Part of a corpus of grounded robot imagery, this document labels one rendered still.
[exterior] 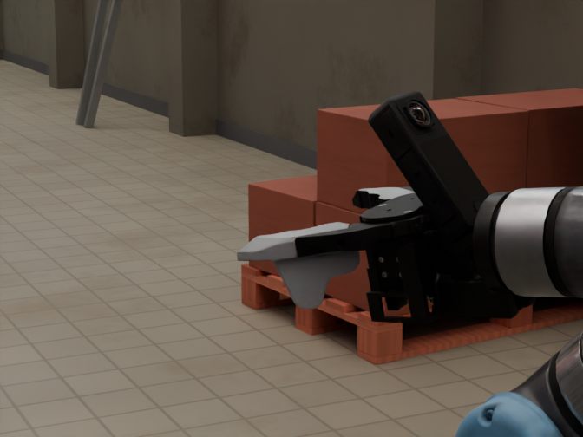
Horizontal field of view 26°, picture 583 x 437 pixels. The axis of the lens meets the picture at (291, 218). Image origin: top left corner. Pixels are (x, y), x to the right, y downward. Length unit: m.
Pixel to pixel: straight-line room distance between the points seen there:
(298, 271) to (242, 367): 3.38
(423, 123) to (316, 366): 3.43
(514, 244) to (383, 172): 3.36
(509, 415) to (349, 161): 3.69
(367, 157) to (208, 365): 0.89
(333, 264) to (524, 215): 0.16
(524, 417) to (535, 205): 0.20
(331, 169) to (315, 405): 0.93
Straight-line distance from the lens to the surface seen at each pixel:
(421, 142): 0.91
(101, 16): 10.08
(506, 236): 0.86
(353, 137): 4.34
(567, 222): 0.84
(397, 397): 4.05
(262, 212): 4.85
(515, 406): 0.72
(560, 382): 0.71
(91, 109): 9.91
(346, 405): 3.97
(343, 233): 0.90
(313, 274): 0.94
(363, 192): 1.04
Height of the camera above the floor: 1.41
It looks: 12 degrees down
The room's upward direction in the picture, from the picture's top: straight up
